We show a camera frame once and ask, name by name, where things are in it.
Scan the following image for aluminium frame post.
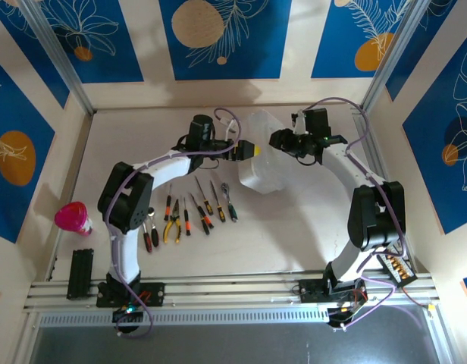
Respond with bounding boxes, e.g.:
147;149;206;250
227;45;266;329
19;0;96;115
360;0;437;113

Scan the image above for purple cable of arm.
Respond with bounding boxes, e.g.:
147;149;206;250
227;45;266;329
104;107;244;339
303;97;409;331

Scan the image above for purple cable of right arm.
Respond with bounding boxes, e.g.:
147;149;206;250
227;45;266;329
303;97;409;331

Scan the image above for aluminium rail frame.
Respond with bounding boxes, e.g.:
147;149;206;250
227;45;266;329
23;271;439;314

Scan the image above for slotted grey cable duct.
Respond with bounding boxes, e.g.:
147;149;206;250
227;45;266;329
39;307;329;328

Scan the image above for pink lidded printed cup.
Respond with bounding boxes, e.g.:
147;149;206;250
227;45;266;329
54;201;94;238

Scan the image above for yellow black needle-nose pliers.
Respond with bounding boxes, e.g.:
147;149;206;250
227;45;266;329
163;199;182;244

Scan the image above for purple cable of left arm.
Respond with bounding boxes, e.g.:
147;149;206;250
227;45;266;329
104;107;244;339

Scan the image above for red black handled ratchet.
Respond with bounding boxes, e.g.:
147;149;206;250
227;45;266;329
142;221;154;254

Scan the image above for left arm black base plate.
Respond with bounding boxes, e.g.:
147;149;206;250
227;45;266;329
96;282;166;308

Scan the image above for black power board yellow connectors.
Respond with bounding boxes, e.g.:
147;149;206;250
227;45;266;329
376;248;419;286

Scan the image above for thin file yellow black handle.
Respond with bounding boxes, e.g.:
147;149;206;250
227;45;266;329
194;175;215;217

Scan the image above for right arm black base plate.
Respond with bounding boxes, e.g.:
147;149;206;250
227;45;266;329
298;278;369;304

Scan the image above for black aluminium extrusion block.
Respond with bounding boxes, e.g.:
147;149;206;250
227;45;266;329
66;248;95;301

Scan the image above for orange black handled screwdriver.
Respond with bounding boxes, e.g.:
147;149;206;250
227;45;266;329
164;183;174;223
189;192;212;236
181;196;192;237

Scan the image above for green handled ratchet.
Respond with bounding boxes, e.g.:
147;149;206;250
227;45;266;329
220;182;239;224

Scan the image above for translucent plastic tool box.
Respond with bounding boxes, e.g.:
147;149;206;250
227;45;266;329
237;109;288;196

